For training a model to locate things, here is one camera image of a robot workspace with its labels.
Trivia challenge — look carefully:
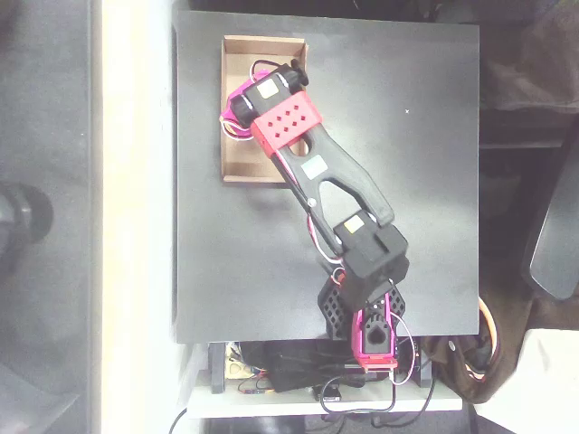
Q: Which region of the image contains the black office chair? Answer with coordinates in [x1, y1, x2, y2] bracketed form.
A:
[519, 130, 579, 302]

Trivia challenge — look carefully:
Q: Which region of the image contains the small beige controller board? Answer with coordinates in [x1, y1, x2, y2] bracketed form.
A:
[225, 343, 269, 381]

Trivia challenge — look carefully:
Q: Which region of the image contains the open cardboard box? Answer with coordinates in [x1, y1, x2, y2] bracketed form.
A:
[220, 34, 309, 184]

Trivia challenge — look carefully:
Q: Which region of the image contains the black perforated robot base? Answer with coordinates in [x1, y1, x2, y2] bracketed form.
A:
[318, 275, 407, 340]

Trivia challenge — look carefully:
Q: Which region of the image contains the small black plug connector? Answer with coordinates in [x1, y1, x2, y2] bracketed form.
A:
[314, 383, 344, 403]

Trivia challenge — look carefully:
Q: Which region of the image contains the dark brown cloth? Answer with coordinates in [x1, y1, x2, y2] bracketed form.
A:
[479, 0, 579, 132]

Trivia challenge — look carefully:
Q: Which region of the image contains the thick black floor cable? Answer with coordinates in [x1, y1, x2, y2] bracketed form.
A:
[168, 406, 189, 434]

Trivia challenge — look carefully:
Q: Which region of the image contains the black table clamp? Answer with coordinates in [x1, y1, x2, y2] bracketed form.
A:
[418, 345, 434, 389]
[207, 342, 227, 395]

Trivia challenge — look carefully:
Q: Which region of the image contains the brown bag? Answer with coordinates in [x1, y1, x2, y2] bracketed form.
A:
[429, 293, 528, 406]

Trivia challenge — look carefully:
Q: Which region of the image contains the red white forearm servo cable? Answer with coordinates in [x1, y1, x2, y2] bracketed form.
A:
[280, 153, 346, 268]

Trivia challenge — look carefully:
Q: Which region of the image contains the white base cable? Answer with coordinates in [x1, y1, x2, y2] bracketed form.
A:
[387, 311, 418, 387]

